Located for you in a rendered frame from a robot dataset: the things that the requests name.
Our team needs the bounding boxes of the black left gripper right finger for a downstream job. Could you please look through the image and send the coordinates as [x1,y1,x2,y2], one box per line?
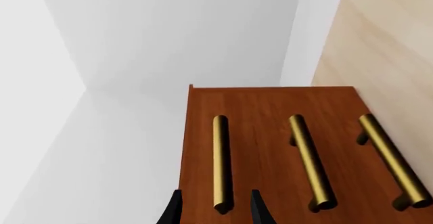
[251,189,277,224]

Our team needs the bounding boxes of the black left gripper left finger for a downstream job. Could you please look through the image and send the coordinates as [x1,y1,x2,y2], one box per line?
[156,189,183,224]

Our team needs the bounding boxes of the red-brown wooden cabinet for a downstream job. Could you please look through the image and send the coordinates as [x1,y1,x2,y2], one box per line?
[178,83,433,224]

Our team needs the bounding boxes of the brass bar drawer handle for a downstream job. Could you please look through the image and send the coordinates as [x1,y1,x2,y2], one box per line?
[356,112,433,212]
[212,114,235,215]
[288,114,339,214]

